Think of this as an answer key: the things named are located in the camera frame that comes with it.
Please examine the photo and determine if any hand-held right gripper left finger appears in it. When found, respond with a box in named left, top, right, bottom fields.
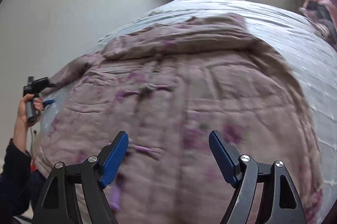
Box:
left=32, top=131, right=129, bottom=224

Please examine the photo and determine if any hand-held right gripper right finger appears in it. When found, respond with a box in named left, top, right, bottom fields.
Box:
left=209, top=130, right=307, bottom=224

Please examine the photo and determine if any pink floral large garment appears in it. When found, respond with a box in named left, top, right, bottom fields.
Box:
left=34, top=14, right=324, bottom=224

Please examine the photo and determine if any person's left forearm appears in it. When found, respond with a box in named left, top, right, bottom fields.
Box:
left=0, top=119, right=33, bottom=216

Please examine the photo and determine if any person's left hand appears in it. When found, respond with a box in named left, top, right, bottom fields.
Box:
left=16, top=94, right=44, bottom=127

